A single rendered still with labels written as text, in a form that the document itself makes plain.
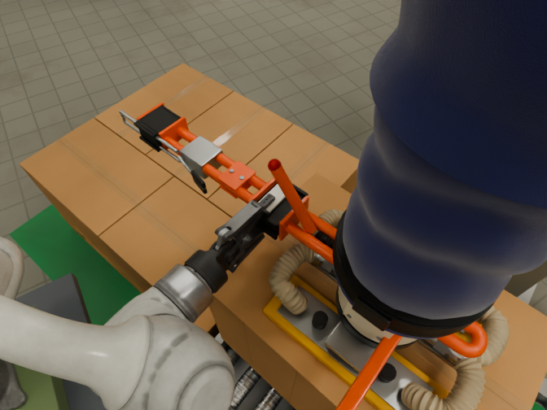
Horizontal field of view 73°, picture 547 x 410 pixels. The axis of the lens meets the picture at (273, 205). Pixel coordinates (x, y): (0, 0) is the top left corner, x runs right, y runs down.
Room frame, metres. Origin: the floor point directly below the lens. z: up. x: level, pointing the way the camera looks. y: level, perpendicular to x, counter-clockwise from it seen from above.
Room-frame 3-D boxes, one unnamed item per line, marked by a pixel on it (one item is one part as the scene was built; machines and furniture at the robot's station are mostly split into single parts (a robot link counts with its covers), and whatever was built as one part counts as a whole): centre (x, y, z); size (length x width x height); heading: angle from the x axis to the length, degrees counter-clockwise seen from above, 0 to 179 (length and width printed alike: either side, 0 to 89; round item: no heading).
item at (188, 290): (0.24, 0.15, 1.21); 0.09 x 0.06 x 0.09; 51
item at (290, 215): (0.41, -0.01, 1.21); 0.10 x 0.08 x 0.06; 140
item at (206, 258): (0.30, 0.10, 1.21); 0.09 x 0.07 x 0.08; 141
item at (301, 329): (0.18, -0.14, 1.10); 0.34 x 0.10 x 0.05; 50
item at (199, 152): (0.55, 0.15, 1.20); 0.07 x 0.07 x 0.04; 50
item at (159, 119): (0.64, 0.25, 1.20); 0.08 x 0.07 x 0.05; 50
